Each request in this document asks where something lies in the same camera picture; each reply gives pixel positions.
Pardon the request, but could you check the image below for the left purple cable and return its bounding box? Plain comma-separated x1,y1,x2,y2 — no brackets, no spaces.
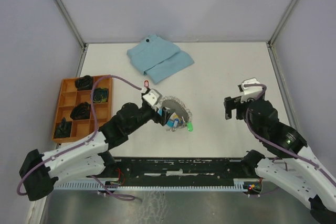
17,76,145,201

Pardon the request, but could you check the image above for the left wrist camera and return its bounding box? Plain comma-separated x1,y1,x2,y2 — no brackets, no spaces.
141,87,162,111

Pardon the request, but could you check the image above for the red tag key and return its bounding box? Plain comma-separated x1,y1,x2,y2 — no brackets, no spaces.
144,80,149,88

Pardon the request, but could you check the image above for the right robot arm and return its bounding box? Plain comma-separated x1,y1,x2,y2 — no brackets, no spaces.
224,97,335,223

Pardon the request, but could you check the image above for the black coiled cable bottom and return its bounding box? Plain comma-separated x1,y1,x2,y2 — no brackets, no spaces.
54,119,73,138

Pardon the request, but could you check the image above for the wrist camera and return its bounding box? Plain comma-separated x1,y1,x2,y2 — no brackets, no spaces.
141,87,162,111
238,78,267,103

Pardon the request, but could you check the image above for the blue green coiled cable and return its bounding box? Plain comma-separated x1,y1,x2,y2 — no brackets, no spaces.
90,87,110,103

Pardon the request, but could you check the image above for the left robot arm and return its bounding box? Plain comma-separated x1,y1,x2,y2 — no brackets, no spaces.
17,102,175,201

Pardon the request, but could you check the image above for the orange compartment tray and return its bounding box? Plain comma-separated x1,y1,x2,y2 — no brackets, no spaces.
52,76,113,144

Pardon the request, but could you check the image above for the blue tag key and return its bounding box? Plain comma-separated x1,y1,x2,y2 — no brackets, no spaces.
167,118,180,128

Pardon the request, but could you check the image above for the metal key organizer blue handle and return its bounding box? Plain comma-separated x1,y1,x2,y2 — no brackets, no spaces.
160,96,192,132

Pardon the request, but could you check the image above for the black coiled cable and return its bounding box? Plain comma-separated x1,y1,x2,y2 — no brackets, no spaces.
75,76,95,89
54,119,73,138
70,103,92,120

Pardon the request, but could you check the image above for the black coiled cable top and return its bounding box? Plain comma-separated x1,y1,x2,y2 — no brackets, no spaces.
75,76,95,89

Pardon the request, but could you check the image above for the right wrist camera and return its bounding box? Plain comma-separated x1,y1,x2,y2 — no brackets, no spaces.
238,78,267,103

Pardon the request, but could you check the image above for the light blue cloth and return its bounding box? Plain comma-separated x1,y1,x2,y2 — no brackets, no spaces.
127,34,194,84

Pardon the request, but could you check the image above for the black coiled cable middle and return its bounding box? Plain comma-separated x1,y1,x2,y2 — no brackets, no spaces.
70,103,92,120

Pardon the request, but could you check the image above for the white cable duct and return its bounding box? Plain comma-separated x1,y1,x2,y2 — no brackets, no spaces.
55,178,248,192

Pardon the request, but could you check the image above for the green tag key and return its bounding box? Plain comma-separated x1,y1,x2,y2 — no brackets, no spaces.
186,122,194,132

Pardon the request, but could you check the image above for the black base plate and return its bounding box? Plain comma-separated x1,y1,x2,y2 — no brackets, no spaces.
96,157,258,185

